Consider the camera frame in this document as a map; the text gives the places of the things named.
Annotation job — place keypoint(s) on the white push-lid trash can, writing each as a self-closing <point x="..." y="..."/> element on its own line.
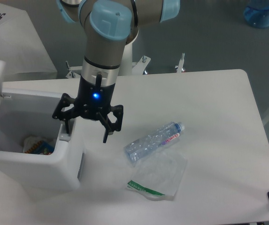
<point x="26" y="113"/>

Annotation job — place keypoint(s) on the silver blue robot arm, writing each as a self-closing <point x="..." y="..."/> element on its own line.
<point x="108" y="25"/>

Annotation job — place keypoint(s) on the white metal base frame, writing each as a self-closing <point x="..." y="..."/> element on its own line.
<point x="138" y="68"/>

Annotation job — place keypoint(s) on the clear plastic bag green stripe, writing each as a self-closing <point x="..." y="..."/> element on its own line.
<point x="159" y="175"/>

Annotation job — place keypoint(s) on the crushed clear plastic bottle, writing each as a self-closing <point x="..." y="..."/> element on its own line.
<point x="146" y="145"/>

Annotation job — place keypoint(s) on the colourful wrapper in trash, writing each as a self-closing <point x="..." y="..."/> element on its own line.
<point x="38" y="145"/>

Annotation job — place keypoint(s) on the metal levelling foot bolt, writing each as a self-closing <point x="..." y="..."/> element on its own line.
<point x="180" y="66"/>

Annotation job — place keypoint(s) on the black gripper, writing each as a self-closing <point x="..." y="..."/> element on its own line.
<point x="94" y="100"/>

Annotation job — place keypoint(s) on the white cardboard box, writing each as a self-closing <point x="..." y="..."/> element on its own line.
<point x="21" y="48"/>

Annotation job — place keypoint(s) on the blue water jug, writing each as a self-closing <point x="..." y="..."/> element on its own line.
<point x="256" y="13"/>

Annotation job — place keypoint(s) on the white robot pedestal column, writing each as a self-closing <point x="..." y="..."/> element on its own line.
<point x="126" y="63"/>

